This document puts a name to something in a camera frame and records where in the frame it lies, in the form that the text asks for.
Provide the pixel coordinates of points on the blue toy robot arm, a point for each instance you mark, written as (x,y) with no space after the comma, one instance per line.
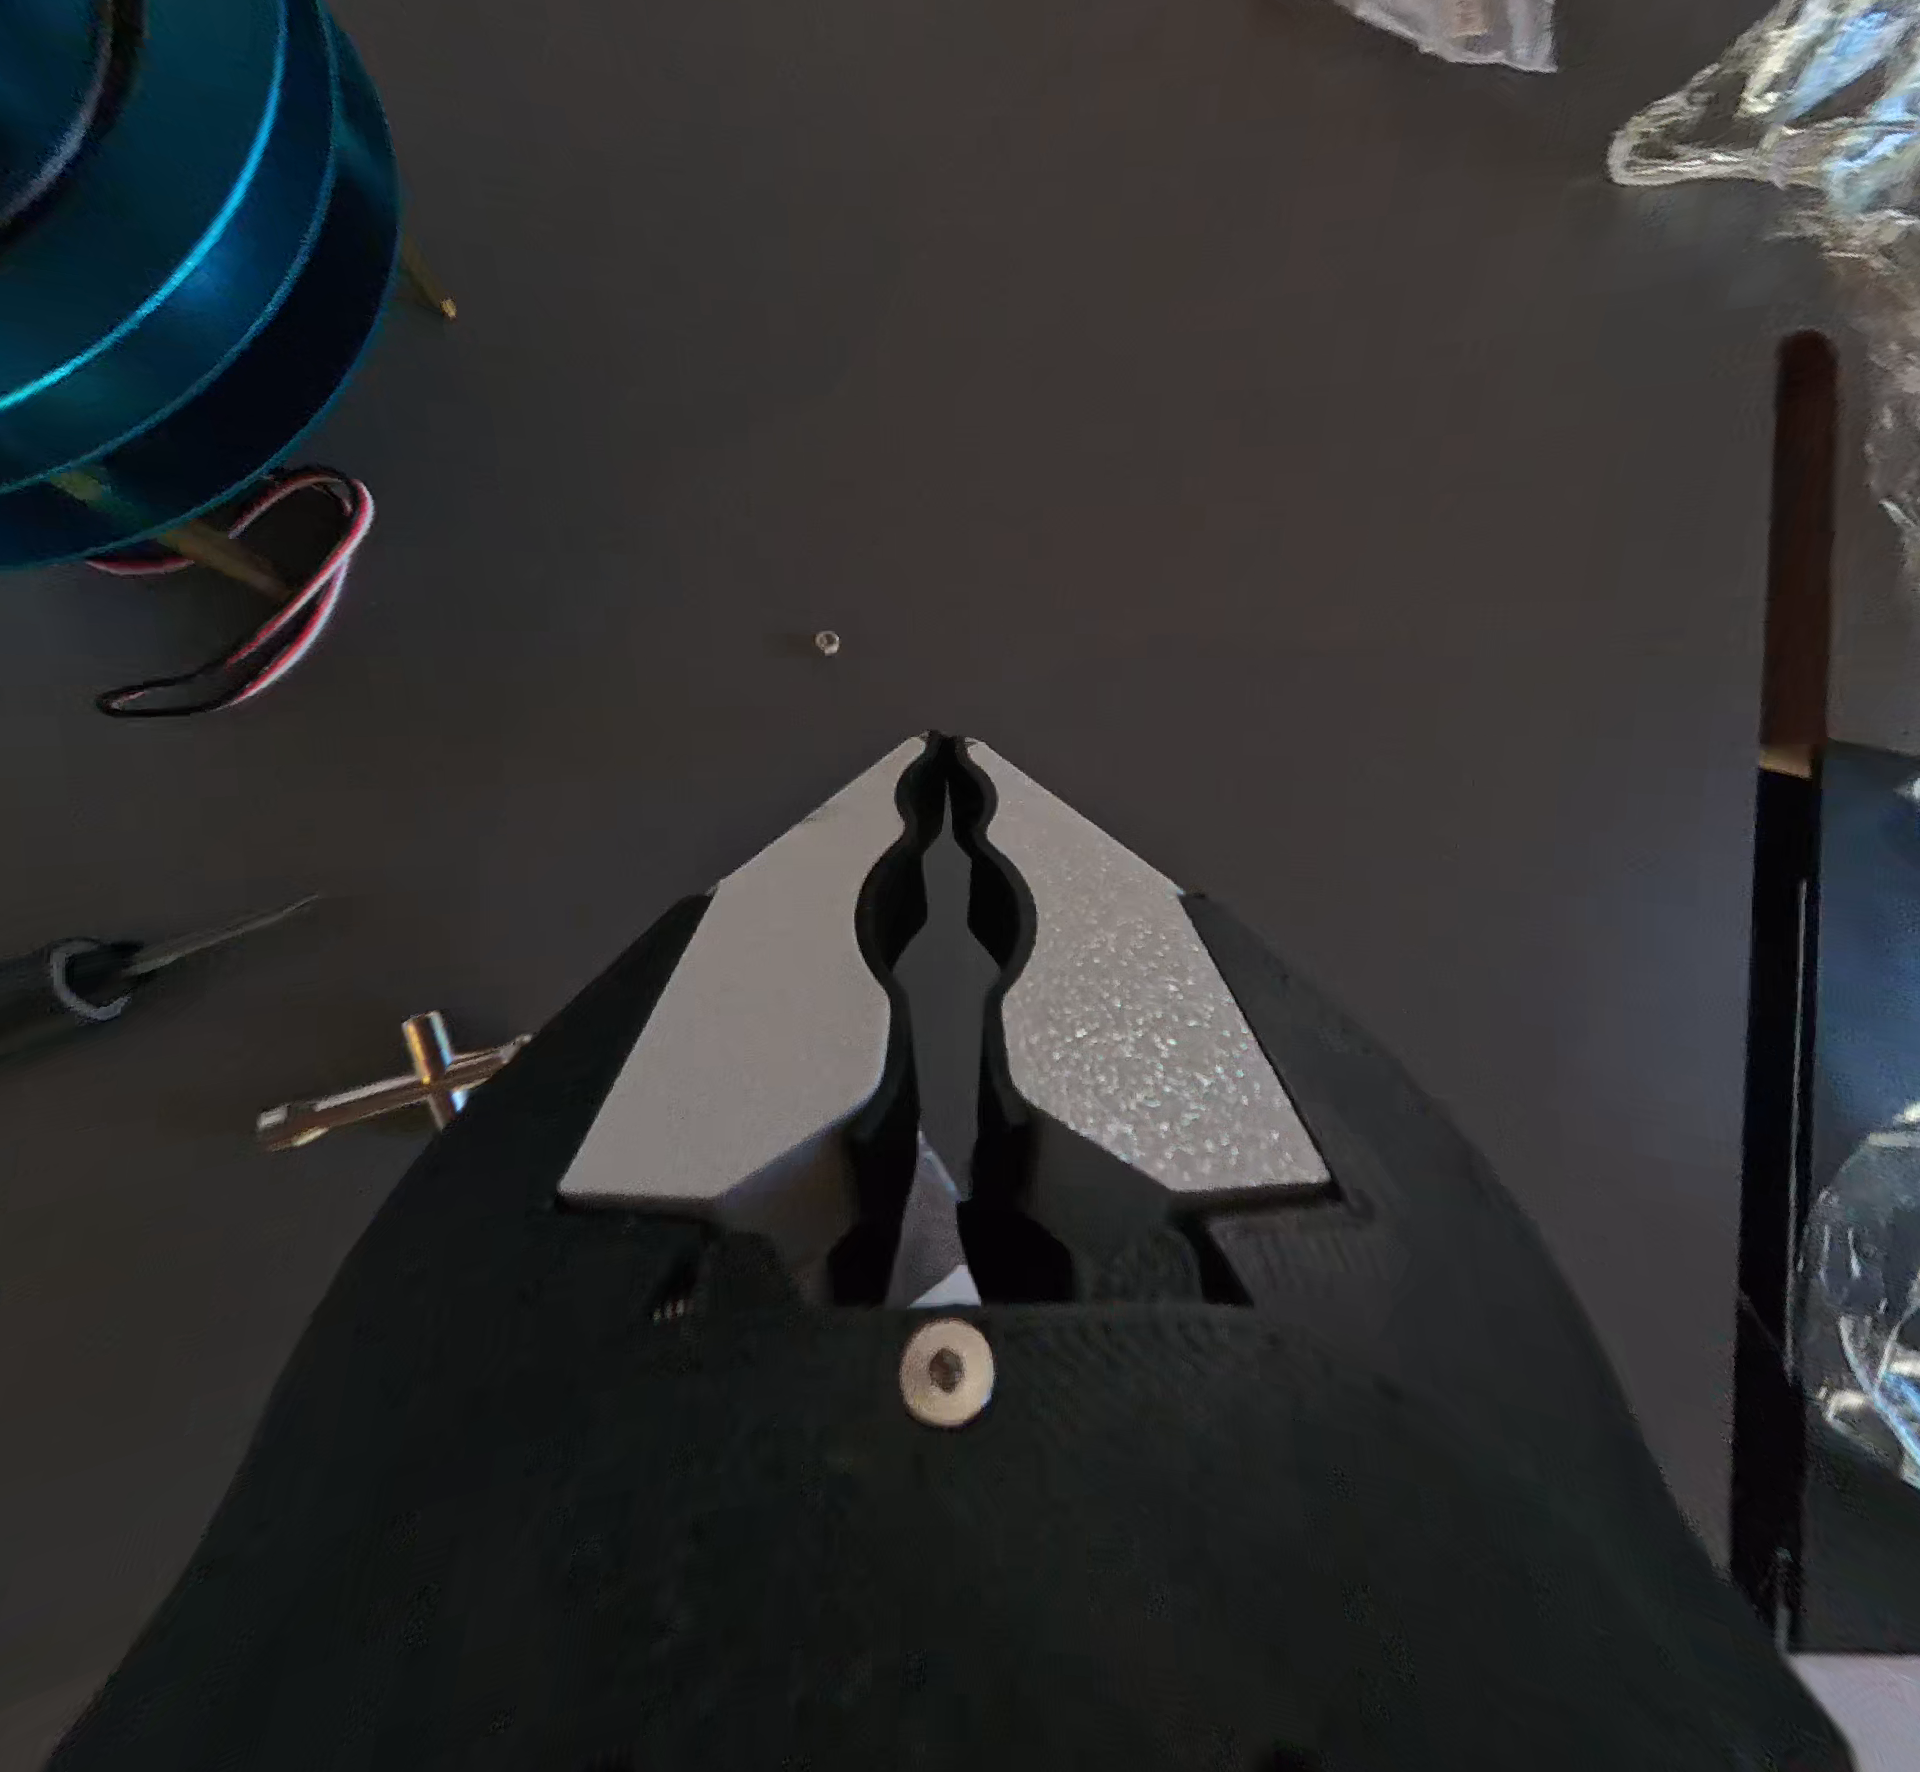
(193,228)

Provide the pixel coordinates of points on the dark grey desk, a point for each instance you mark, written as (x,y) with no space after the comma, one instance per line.
(1052,378)

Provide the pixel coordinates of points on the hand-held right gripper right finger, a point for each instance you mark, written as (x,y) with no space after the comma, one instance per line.
(1140,1035)

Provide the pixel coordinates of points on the crumpled clear plastic wrap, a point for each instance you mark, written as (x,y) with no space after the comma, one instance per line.
(1799,77)

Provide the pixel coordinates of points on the metal cross wrench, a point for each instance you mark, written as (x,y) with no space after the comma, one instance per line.
(426,1072)

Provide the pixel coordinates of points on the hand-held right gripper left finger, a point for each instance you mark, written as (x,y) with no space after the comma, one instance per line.
(748,1022)

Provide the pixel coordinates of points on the black screwdriver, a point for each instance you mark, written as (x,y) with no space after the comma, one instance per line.
(44,993)

